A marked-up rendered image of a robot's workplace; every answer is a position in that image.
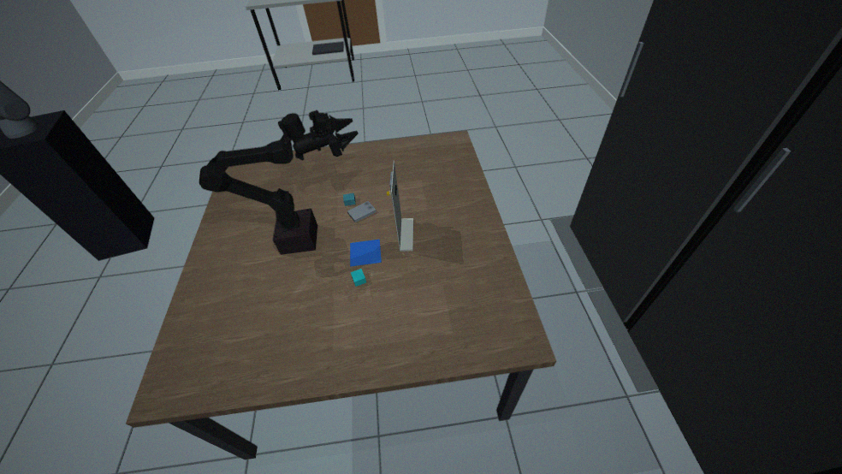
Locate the blue square mat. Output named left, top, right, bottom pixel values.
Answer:
left=350, top=240, right=382, bottom=267

